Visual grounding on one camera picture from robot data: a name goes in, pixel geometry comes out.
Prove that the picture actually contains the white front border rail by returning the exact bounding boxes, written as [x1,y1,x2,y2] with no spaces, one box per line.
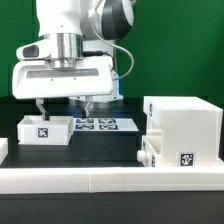
[0,166,224,194]

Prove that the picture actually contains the white left border rail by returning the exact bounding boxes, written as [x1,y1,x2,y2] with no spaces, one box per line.
[0,138,8,165]

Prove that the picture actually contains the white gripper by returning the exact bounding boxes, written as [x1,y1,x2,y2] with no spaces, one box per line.
[12,59,113,121]

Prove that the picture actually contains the white border rail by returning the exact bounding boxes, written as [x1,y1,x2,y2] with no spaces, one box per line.
[0,166,224,194]
[0,138,8,165]

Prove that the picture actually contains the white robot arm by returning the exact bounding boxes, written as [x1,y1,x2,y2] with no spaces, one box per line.
[12,0,136,116]

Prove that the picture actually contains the fiducial marker sheet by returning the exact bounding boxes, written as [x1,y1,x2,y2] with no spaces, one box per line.
[74,118,138,132]

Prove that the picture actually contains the white drawer cabinet frame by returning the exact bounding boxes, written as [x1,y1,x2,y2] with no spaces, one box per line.
[143,96,223,167]

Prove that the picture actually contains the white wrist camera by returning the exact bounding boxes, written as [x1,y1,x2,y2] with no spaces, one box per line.
[16,40,51,61]

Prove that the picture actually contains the white drawer box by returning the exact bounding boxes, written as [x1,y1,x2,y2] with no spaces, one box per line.
[17,115,74,145]
[137,135,162,167]

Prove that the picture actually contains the white front drawer box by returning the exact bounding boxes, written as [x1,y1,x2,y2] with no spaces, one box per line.
[137,135,162,167]

